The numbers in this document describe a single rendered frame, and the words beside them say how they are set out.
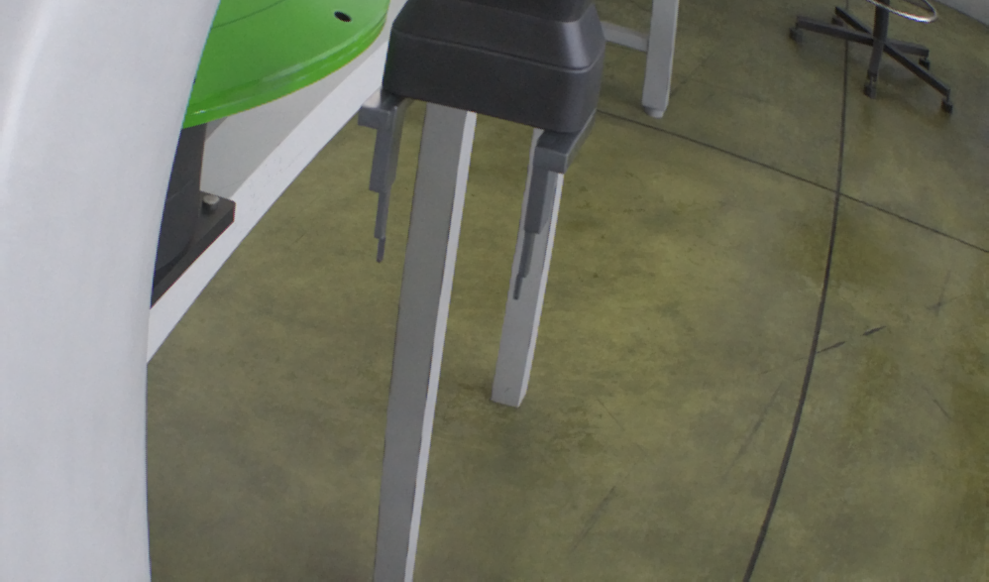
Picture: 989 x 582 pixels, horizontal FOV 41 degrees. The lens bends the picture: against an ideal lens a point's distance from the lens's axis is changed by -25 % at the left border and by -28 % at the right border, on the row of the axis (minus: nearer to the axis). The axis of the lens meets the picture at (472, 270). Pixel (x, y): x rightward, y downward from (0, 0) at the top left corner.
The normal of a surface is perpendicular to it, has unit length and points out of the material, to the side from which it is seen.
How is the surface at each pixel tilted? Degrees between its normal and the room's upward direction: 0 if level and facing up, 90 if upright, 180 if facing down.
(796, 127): 0
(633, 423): 0
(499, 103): 90
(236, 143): 0
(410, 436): 90
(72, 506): 82
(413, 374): 90
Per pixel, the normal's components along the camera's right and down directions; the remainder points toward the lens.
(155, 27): 0.90, 0.25
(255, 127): 0.13, -0.86
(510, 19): -0.29, 0.40
